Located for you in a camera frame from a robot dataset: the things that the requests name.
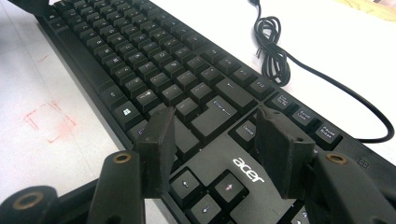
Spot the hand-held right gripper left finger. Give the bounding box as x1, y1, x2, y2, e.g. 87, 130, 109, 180
88, 106, 177, 224

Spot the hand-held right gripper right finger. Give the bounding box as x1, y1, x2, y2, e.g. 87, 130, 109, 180
255, 106, 396, 224

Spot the black computer keyboard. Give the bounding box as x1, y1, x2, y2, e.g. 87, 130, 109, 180
8, 0, 396, 224

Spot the black keyboard cable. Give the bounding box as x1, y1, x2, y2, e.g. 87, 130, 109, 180
247, 0, 396, 145

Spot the wooden table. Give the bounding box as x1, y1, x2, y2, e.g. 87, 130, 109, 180
342, 0, 396, 22

